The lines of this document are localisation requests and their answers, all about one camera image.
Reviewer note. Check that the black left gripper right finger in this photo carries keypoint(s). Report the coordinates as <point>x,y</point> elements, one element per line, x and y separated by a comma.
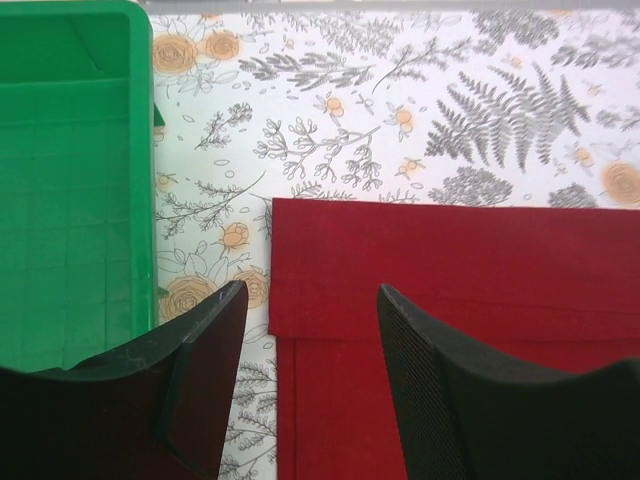
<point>465,410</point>

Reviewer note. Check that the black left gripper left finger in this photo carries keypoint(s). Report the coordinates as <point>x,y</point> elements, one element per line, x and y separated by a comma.
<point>156,407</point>

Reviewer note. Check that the red t shirt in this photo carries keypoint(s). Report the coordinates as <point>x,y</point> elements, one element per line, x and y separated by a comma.
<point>555,286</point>

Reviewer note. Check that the green plastic tray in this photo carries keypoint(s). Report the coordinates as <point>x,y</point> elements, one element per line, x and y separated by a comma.
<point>78,274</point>

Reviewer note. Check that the floral patterned table mat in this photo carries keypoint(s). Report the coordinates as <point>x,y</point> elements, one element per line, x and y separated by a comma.
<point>481,108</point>

